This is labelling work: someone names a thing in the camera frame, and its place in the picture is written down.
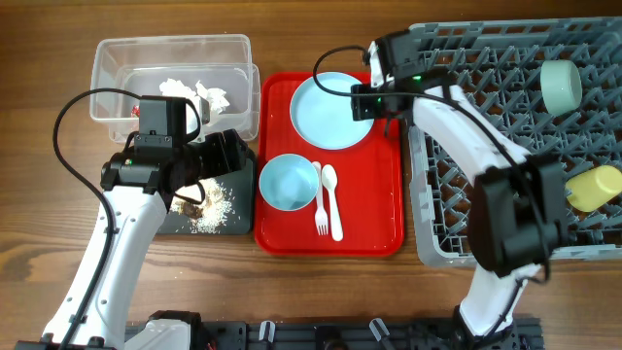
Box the light blue plate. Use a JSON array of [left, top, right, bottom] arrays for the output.
[[290, 78, 373, 151]]

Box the white napkin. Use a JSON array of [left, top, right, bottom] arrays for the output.
[[195, 81, 230, 116], [158, 78, 196, 99]]

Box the food scraps and rice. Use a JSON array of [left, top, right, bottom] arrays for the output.
[[167, 178, 232, 234]]

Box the light blue bowl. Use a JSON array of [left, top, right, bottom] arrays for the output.
[[259, 154, 319, 212]]

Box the white plastic spoon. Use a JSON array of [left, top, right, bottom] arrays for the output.
[[322, 164, 344, 242]]

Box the white plastic fork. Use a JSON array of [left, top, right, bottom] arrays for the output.
[[312, 161, 329, 235]]

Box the mint green bowl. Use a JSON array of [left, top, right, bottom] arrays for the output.
[[540, 60, 582, 117]]

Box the yellow plastic cup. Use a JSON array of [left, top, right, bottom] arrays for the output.
[[566, 165, 621, 212]]

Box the red strawberry cake wrapper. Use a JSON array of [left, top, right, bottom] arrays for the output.
[[130, 105, 140, 118]]

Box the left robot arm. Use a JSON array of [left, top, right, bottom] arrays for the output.
[[16, 95, 253, 349]]

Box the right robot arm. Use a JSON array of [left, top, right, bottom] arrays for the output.
[[351, 30, 569, 349]]

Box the black food waste tray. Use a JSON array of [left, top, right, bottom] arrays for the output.
[[157, 152, 257, 235]]

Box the clear plastic waste bin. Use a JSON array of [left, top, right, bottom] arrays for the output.
[[90, 34, 260, 141]]

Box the grey dishwasher rack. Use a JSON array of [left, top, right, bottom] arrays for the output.
[[408, 17, 621, 267]]

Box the red serving tray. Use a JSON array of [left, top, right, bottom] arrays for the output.
[[254, 72, 404, 258]]

